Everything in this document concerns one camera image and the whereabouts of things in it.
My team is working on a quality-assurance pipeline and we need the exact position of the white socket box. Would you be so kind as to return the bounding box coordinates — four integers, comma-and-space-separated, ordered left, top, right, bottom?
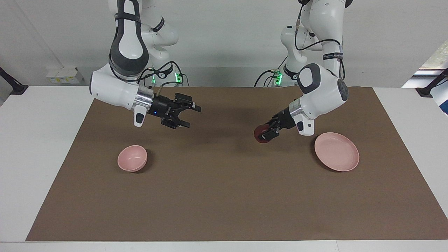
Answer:
46, 67, 85, 84

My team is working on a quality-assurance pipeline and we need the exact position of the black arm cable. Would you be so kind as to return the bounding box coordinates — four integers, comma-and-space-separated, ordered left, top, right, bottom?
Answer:
294, 3, 346, 80
138, 61, 184, 95

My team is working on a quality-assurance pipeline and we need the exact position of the red apple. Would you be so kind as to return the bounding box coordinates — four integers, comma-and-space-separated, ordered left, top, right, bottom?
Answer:
254, 124, 277, 144

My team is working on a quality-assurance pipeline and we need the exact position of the brown table mat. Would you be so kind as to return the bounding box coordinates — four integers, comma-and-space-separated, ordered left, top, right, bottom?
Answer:
26, 86, 448, 242

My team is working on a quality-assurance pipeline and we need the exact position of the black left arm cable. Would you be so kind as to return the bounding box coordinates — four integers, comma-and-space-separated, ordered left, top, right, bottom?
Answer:
294, 3, 346, 80

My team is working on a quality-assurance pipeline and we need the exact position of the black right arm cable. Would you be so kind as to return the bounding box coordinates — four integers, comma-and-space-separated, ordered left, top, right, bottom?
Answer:
138, 61, 184, 95

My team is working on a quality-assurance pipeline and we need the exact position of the pink bowl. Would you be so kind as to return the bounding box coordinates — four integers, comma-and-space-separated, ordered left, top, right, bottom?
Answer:
117, 145, 148, 173

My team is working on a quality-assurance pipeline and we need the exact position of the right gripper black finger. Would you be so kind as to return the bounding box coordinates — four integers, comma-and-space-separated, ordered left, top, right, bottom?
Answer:
161, 115, 191, 130
174, 93, 202, 113

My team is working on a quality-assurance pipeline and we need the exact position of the pink plate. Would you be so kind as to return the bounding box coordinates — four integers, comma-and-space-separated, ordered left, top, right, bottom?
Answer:
314, 132, 360, 172

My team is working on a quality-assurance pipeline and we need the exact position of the black clamp mount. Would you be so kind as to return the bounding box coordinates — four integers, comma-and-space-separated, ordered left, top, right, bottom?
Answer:
416, 68, 448, 98
0, 66, 29, 96

